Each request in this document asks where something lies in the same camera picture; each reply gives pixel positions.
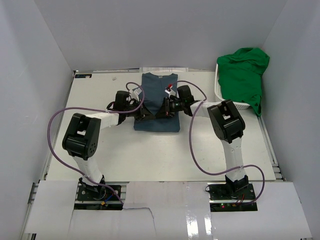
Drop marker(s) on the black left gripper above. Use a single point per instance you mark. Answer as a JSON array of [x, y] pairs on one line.
[[144, 114]]

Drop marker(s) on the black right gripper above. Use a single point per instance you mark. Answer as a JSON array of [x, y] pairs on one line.
[[165, 110]]

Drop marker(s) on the blue t shirt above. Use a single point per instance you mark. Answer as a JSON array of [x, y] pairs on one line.
[[154, 89]]

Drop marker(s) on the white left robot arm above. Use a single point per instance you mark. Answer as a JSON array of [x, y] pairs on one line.
[[82, 136]]

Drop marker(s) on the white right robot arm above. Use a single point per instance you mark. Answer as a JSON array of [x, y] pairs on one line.
[[227, 123]]

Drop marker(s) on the papers behind table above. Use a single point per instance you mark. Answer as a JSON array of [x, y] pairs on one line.
[[163, 69]]

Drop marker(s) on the black label sticker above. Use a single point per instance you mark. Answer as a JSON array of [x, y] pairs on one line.
[[83, 76]]

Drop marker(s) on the green t shirt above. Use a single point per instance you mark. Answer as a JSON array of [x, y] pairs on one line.
[[240, 76]]

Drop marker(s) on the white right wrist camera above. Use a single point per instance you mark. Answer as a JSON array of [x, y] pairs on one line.
[[169, 90]]

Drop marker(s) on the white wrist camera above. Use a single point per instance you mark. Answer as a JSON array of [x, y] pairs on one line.
[[169, 90], [136, 93]]

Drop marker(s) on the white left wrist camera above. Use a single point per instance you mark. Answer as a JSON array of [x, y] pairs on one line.
[[136, 93]]

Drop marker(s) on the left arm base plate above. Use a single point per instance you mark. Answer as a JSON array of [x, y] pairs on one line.
[[93, 201]]

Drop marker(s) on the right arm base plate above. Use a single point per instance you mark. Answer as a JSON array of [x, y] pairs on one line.
[[223, 200]]

